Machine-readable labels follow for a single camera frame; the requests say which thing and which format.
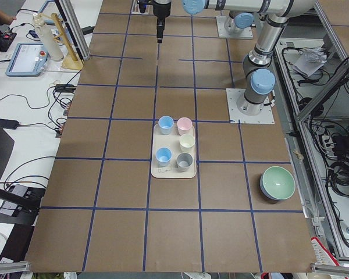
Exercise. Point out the wooden stand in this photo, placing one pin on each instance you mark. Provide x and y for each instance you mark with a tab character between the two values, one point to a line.
70	61

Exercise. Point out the pink plastic cup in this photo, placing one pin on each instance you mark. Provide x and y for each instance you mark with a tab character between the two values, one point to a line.
184	125

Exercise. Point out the light blue cup far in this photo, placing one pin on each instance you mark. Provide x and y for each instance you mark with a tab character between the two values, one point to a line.
165	125

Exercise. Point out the grey plastic cup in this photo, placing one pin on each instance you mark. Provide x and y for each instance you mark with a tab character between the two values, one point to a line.
184	161

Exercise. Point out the white plastic bottle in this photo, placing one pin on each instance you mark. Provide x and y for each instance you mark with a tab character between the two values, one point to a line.
47	38

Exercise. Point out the black monitor stand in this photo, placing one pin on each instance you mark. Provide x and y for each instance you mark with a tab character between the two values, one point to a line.
21	204

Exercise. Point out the cream plastic cup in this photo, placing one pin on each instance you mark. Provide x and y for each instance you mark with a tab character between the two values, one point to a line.
187	142

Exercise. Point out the crumpled white paper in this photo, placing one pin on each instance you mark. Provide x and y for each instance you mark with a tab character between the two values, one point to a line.
311	60

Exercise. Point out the light blue cup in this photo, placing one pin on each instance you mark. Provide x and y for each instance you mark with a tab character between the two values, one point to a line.
165	125
163	156

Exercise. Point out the light blue cup near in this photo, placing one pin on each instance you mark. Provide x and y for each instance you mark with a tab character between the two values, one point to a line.
163	156

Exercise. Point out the aluminium frame post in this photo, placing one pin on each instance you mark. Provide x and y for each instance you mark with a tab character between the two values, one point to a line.
69	17

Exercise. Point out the beige plastic tray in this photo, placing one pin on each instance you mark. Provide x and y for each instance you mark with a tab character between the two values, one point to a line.
171	141

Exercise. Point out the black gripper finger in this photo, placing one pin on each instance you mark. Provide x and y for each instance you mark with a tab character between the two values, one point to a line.
160	27

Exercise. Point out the green and blue bowl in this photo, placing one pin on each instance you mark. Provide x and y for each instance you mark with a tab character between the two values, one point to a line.
277	183

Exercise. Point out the black power adapter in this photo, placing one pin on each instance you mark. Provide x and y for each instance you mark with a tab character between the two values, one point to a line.
9	124

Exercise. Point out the blue teach pendant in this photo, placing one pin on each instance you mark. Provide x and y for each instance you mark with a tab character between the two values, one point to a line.
28	60

